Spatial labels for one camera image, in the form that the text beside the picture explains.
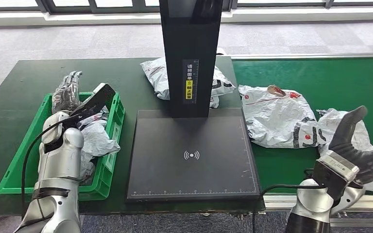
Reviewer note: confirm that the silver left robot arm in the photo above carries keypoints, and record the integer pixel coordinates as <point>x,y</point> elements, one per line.
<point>59,160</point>

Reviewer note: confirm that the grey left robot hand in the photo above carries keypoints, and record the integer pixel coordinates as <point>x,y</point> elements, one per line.
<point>66,96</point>

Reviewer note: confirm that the white parcel bag black print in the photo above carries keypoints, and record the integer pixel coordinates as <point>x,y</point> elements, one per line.
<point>154,75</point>

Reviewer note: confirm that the yellow black label strip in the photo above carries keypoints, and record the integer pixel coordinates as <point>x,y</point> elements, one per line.
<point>189,93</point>

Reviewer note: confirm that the black inbound scanner machine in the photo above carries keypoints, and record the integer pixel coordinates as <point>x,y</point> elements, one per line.
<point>189,173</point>

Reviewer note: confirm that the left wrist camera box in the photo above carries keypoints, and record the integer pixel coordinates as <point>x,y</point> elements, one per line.
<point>96,99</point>

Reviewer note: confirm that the green conveyor belt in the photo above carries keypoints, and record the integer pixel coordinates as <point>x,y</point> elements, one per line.
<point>302,74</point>

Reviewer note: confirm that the white parcel bag brown tear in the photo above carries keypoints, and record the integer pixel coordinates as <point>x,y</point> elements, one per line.
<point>276,119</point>

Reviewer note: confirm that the green plastic crate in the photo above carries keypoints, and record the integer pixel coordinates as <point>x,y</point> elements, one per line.
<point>25,154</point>

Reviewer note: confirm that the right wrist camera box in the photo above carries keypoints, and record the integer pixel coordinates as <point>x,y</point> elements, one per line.
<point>333,170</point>

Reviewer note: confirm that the grey parcel bag red lettering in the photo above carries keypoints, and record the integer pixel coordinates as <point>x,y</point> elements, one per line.
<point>96,141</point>

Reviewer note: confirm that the dark window frame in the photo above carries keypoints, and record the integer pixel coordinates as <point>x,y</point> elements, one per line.
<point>109,9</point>

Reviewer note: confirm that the plain white parcel bag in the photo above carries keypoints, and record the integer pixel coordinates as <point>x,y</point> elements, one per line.
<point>363,138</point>

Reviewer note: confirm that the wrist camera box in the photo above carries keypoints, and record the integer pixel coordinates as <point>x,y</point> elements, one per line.
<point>96,99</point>
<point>333,170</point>

